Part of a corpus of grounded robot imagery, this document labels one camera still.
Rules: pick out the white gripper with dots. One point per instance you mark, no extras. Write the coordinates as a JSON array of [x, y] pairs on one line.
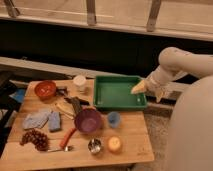
[[154, 82]]

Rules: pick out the metal spoon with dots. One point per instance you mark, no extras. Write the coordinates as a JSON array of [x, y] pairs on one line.
[[65, 149]]

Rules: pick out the purple bowl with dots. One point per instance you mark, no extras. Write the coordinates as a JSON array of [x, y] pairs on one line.
[[88, 121]]

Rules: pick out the white plastic cup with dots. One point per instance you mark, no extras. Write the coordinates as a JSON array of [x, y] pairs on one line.
[[80, 83]]

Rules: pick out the blue sponge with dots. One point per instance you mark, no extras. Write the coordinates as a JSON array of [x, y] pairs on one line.
[[54, 122]]

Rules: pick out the blue small cup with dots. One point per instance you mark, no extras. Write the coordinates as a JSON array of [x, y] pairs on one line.
[[113, 119]]

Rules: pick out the grey blue cloth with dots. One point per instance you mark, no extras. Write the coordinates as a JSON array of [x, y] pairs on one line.
[[37, 119]]

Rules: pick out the green plastic tray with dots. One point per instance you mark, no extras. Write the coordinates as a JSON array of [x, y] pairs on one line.
[[114, 93]]

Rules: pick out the yellow round candle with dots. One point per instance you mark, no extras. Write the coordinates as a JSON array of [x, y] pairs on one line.
[[114, 144]]

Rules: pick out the black clip object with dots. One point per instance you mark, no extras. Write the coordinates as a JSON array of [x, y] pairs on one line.
[[62, 90]]

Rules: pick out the dark brush tool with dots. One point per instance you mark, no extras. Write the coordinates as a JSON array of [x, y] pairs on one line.
[[77, 103]]

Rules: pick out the bunch of dark grapes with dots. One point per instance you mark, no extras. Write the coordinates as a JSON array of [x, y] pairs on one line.
[[37, 138]]

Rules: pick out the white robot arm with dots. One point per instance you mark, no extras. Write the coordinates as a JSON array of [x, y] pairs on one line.
[[190, 138]]

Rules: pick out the blue object beside table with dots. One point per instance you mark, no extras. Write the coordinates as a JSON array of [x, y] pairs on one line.
[[19, 95]]

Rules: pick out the wooden brush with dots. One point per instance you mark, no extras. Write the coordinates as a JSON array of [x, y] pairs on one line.
[[66, 109]]

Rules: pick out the small metal cup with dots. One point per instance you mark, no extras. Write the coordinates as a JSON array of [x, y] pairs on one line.
[[95, 146]]

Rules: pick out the red bowl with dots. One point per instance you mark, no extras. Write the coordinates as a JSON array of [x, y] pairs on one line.
[[45, 89]]

